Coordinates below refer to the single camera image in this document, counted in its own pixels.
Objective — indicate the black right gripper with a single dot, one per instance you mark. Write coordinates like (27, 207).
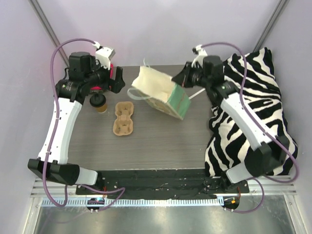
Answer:
(187, 76)

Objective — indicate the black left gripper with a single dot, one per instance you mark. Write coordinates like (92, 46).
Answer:
(114, 79)

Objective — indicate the printed paper gift bag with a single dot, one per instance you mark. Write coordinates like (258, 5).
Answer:
(160, 92)

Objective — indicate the black plastic cup lid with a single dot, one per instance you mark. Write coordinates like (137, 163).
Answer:
(97, 100)

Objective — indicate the brown paper coffee cup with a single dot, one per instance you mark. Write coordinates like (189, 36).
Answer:
(102, 109)

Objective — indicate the tan cloth lump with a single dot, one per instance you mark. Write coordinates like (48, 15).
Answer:
(123, 124)

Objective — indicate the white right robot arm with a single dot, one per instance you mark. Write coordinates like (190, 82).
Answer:
(267, 148)

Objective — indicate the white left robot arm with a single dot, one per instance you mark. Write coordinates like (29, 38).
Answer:
(84, 73)

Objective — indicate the white paper strip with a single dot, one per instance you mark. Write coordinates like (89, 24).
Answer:
(196, 94)

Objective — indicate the zebra striped blanket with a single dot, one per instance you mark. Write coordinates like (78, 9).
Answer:
(228, 146)

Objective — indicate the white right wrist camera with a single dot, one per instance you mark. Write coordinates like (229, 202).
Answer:
(200, 54)

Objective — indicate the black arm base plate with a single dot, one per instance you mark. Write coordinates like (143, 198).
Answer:
(159, 184)

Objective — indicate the aluminium frame rail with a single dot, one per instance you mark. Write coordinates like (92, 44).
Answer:
(81, 196)

